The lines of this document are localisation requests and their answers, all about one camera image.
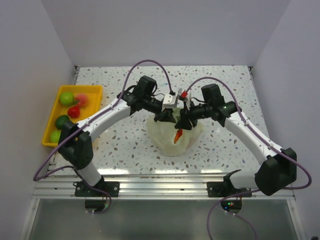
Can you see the small green fake lime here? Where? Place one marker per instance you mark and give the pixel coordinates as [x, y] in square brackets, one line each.
[55, 136]

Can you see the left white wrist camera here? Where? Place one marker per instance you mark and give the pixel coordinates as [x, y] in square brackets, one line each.
[169, 101]

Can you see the pink peach with leaf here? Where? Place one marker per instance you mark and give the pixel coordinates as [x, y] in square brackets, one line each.
[81, 100]

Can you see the red fake pepper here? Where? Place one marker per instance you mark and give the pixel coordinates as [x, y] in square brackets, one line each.
[74, 112]

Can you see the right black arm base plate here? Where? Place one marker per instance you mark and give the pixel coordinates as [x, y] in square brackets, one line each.
[222, 189]

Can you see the orange fake orange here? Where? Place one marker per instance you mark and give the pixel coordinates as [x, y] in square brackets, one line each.
[178, 134]

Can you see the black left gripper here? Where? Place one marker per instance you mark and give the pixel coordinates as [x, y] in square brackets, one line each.
[166, 115]

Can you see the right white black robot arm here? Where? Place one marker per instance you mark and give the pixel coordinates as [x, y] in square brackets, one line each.
[277, 165]

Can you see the yellow plastic tray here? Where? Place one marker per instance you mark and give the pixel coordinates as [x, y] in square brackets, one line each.
[94, 92]

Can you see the pale green avocado-print plastic bag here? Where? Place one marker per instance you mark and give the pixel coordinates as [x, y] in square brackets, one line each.
[171, 141]

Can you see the aluminium rail frame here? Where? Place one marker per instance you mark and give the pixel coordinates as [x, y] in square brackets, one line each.
[125, 153]

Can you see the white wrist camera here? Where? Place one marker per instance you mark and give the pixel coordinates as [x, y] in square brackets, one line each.
[185, 97]
[169, 101]

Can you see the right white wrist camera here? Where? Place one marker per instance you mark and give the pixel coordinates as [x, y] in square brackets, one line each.
[185, 97]

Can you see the dark green fake avocado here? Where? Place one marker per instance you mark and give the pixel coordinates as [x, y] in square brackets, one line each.
[59, 122]

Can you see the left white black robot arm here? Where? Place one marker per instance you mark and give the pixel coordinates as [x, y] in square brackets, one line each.
[75, 143]

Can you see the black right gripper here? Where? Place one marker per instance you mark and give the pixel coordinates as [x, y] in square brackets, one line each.
[184, 123]

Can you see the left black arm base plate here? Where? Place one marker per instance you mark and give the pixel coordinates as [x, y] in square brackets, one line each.
[101, 189]

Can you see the bright green fake apple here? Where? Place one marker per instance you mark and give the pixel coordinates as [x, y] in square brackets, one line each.
[66, 99]

